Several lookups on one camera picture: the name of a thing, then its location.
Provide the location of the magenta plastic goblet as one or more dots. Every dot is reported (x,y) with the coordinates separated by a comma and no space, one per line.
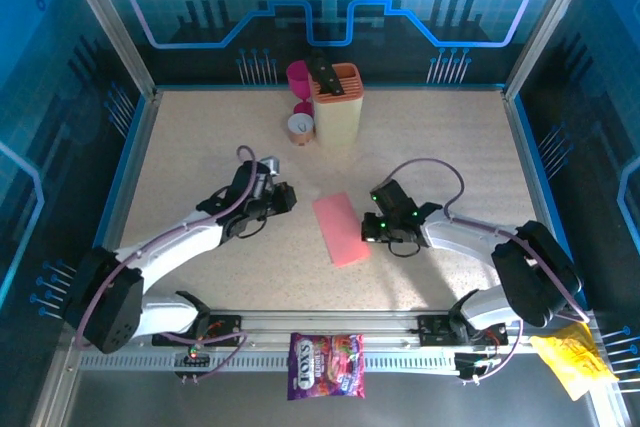
(297,79)

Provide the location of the aluminium front frame rail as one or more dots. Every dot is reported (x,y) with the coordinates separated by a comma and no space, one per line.
(325,322)

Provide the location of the purple Fox's candy bag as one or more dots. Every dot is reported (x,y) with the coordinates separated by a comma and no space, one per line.
(325,367)

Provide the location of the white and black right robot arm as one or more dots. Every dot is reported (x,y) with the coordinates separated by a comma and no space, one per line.
(465,237)

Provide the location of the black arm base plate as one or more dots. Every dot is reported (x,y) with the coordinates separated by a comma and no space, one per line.
(230,332)
(430,332)

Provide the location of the copper can white lid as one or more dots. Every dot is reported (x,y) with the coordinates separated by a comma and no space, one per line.
(300,127)

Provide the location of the yellow plastic bag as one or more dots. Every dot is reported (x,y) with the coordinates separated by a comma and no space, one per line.
(570,362)

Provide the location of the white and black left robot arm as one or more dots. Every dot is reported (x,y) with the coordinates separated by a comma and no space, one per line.
(175,247)

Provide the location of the aluminium side rail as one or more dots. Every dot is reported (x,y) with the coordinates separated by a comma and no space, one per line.
(531,172)
(131,172)

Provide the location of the aluminium frame post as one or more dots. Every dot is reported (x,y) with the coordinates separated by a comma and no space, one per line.
(549,22)
(111,22)

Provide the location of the black controller board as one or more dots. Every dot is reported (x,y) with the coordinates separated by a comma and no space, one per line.
(192,359)
(472,364)

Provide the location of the beige knife block orange top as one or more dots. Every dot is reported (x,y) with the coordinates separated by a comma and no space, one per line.
(340,117)

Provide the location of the pink paper sheet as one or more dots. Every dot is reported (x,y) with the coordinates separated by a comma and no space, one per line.
(340,227)

